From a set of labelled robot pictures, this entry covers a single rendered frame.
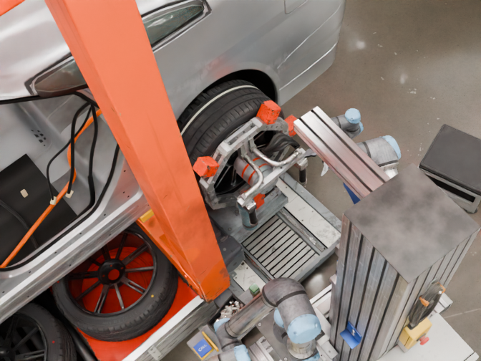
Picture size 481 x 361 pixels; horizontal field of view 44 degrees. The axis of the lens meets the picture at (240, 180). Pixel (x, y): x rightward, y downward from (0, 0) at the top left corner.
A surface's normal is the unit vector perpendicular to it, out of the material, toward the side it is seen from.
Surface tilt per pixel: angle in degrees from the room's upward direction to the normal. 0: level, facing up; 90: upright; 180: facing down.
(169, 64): 81
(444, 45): 0
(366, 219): 0
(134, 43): 90
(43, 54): 40
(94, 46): 90
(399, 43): 0
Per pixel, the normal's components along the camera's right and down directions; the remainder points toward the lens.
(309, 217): -0.11, -0.49
